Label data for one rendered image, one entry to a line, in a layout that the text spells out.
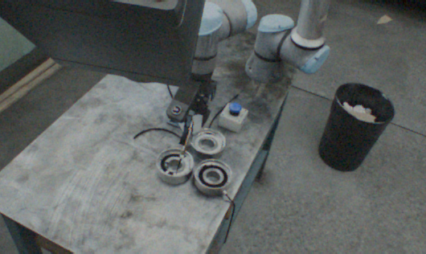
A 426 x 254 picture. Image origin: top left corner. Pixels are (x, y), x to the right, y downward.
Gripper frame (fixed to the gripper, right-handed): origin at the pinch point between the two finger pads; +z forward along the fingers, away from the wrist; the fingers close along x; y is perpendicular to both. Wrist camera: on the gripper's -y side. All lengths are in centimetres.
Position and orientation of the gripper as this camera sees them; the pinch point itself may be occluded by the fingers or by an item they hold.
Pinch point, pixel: (188, 132)
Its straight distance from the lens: 107.6
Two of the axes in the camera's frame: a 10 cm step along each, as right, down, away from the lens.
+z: -1.2, 7.1, 6.9
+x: -9.1, -3.5, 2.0
